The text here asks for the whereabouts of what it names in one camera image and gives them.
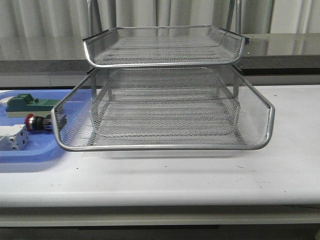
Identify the grey metal rack frame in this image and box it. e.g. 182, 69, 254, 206
86, 0, 243, 147

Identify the red emergency stop button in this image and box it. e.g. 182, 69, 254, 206
24, 113, 54, 133

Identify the white pleated curtain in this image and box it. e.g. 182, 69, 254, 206
0, 0, 320, 61

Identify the blue plastic tray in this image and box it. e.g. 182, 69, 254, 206
0, 89, 92, 164

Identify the grey stone counter ledge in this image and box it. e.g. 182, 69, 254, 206
0, 33, 320, 90

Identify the green and beige switch block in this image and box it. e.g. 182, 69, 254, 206
5, 93, 59, 118

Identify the white terminal block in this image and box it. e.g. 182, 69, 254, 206
0, 124, 29, 151

